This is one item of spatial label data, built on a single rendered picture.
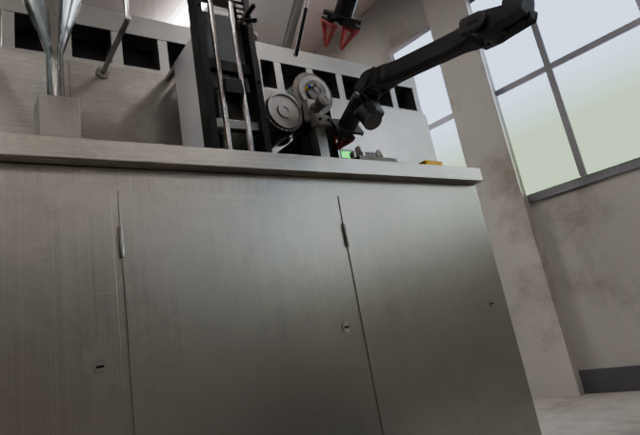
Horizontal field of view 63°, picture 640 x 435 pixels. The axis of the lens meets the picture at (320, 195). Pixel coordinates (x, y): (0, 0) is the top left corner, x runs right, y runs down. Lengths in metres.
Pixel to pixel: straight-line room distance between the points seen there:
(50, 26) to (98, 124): 0.33
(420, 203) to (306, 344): 0.51
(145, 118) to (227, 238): 0.81
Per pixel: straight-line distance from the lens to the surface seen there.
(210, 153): 1.05
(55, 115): 1.40
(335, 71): 2.29
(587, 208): 3.25
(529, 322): 3.33
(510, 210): 3.35
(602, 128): 3.25
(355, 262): 1.19
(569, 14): 3.50
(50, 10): 1.55
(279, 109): 1.57
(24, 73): 1.75
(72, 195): 0.98
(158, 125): 1.77
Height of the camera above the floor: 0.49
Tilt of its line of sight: 16 degrees up
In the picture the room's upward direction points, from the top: 10 degrees counter-clockwise
